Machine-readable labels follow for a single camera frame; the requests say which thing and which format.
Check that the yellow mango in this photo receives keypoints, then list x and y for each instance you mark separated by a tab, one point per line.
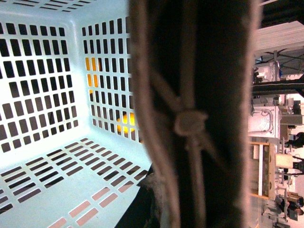
110	95

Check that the brown basket handle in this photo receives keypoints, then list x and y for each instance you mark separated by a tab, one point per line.
191	63

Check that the light teal plastic basket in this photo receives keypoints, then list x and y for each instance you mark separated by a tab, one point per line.
57	170

